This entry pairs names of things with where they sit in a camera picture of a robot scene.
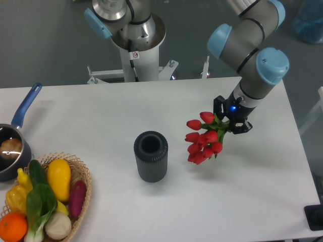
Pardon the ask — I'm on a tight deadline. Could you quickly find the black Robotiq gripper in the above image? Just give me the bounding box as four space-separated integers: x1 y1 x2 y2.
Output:
213 95 257 134

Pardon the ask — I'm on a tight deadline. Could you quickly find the red tulip bouquet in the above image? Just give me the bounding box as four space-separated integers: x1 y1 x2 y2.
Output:
185 111 229 165

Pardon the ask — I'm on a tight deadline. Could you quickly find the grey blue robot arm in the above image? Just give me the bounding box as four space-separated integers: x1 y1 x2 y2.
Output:
207 0 290 134

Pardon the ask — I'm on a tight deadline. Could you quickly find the dark grey ribbed vase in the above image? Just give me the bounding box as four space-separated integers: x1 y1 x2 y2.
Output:
134 131 169 183

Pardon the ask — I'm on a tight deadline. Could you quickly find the blue translucent container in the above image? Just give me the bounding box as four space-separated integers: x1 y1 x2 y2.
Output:
293 0 322 44

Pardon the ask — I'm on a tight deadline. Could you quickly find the black device at edge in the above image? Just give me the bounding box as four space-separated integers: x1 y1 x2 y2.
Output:
304 204 322 231

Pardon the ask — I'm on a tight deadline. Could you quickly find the purple eggplant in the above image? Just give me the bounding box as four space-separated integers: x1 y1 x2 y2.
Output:
68 180 87 219

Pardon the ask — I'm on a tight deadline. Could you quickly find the yellow squash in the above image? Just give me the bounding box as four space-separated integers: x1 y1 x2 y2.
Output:
47 159 71 203

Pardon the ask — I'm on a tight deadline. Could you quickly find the yellow lemon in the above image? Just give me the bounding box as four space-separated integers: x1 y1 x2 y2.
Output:
56 201 69 216

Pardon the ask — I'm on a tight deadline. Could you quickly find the green cucumber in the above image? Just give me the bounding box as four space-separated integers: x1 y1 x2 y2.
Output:
28 159 48 187

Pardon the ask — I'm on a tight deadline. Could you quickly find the green bok choy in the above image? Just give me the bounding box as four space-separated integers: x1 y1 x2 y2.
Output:
24 184 57 241

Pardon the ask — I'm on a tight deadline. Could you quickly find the small yellow pepper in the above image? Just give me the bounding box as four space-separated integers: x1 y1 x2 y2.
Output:
17 168 33 192

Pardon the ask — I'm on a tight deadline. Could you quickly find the brown bread roll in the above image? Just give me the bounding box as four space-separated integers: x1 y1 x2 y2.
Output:
1 138 22 160

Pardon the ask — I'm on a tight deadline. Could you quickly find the yellow bell pepper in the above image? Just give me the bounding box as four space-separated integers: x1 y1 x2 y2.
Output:
6 185 27 215

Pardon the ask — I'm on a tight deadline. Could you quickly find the orange fruit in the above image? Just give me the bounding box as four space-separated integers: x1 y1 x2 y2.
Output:
1 213 28 241

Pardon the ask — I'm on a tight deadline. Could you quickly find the white frame at right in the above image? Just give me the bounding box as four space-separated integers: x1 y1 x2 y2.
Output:
298 86 322 136

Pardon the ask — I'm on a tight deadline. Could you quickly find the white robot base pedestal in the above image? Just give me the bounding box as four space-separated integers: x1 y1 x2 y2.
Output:
84 0 210 85

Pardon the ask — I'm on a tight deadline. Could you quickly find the blue handled saucepan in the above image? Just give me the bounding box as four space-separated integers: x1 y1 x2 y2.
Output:
1 83 42 182

